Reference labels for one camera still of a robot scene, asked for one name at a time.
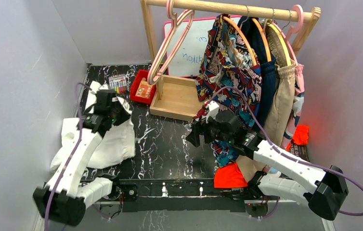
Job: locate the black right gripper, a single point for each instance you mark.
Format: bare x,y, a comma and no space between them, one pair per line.
198,128

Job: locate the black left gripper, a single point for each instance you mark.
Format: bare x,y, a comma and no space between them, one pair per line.
125,114

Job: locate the white shorts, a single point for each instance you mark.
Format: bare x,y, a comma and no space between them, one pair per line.
117,145

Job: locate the pink hanger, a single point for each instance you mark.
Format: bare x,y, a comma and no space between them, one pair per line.
292,30
158,68

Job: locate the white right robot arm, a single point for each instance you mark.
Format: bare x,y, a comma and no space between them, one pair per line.
323,191

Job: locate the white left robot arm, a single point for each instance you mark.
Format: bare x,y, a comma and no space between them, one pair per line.
62,199

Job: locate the comic print shorts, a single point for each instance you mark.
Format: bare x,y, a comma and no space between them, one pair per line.
226,73

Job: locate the beige shorts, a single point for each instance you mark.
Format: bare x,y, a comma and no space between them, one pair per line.
279,114

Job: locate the navy shorts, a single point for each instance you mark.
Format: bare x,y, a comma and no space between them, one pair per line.
268,71

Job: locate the wooden hanger with comic shorts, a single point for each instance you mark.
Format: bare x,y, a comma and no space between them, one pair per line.
238,30

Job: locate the wooden hanger with navy shorts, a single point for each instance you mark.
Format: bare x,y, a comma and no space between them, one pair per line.
263,52

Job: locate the wooden hanger with beige shorts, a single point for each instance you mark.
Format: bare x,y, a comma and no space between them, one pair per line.
276,43

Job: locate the marker pen pack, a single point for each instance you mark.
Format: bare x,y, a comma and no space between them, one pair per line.
118,83

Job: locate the orange card box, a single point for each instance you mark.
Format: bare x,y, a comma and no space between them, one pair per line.
144,89

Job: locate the wooden clothes rack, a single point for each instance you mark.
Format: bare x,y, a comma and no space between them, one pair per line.
175,96

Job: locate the red plastic bin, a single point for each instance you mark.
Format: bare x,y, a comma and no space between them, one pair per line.
141,74

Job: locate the orange cloth front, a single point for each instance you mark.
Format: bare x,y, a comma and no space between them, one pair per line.
228,177

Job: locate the red knit cloth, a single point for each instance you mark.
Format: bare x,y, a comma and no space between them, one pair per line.
300,137

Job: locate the black printed card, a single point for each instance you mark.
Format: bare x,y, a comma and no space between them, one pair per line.
299,151

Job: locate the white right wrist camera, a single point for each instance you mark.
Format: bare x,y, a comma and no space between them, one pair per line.
213,110

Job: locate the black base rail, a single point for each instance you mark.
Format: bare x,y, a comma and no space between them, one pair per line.
186,195

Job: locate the whiteboard with pink frame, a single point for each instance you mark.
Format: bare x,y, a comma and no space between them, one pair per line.
187,59

